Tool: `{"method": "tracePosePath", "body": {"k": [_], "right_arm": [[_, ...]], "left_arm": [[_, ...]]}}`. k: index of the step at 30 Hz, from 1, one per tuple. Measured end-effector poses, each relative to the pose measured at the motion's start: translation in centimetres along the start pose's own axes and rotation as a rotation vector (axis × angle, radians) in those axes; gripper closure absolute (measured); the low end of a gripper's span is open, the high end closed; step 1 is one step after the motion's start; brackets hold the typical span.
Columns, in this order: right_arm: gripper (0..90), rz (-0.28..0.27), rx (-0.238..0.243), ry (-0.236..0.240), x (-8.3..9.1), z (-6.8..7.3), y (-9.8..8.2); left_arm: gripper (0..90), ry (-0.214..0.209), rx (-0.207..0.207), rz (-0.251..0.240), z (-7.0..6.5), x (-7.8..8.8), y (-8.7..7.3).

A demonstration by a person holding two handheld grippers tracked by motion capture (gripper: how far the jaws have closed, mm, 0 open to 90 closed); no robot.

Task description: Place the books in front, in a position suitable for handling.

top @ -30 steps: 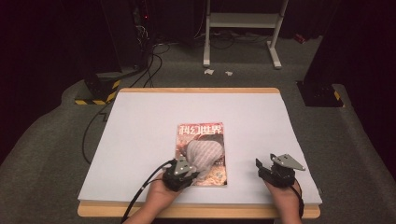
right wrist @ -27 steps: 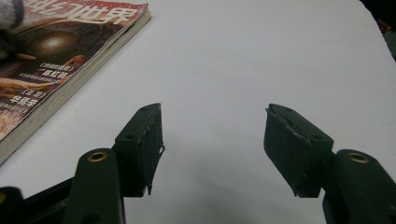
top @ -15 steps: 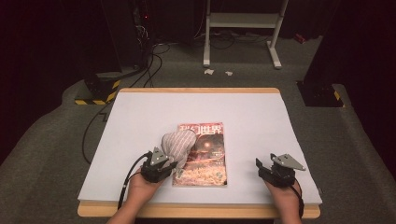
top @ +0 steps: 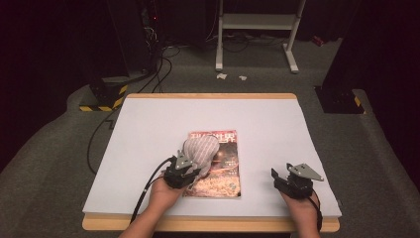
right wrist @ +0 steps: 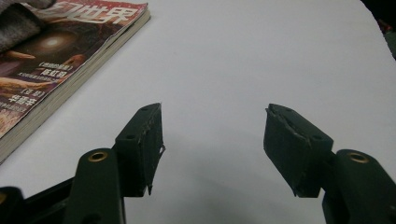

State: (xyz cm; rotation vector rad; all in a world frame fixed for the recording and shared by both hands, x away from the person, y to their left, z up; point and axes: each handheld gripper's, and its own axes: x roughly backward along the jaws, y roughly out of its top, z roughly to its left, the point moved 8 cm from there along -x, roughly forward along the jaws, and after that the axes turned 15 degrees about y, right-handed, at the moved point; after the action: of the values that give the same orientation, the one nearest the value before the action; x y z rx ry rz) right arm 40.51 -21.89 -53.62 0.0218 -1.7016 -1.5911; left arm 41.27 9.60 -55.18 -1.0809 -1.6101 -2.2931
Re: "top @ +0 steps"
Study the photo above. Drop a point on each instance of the person's right hand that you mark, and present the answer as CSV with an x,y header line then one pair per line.
x,y
302,210

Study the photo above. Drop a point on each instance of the white metal stand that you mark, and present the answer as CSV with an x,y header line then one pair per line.
x,y
257,21

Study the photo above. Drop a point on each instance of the white paper scrap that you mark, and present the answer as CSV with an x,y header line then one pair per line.
x,y
243,78
221,76

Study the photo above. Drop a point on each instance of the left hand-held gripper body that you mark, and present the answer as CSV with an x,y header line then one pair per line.
x,y
180,177

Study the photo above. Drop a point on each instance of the black equipment rack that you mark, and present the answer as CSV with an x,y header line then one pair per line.
x,y
138,36

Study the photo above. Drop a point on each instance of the small red object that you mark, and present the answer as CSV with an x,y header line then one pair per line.
x,y
318,41

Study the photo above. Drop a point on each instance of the red cover magazine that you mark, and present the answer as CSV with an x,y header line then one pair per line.
x,y
224,178

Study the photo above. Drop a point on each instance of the black base with yellow stripes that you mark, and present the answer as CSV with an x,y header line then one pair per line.
x,y
340,100
105,97

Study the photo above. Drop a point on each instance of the person's left hand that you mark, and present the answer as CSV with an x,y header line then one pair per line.
x,y
165,196

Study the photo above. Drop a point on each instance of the striped beige cloth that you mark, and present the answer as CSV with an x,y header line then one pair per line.
x,y
202,152

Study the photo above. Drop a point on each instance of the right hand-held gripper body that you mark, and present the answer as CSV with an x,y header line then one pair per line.
x,y
295,186

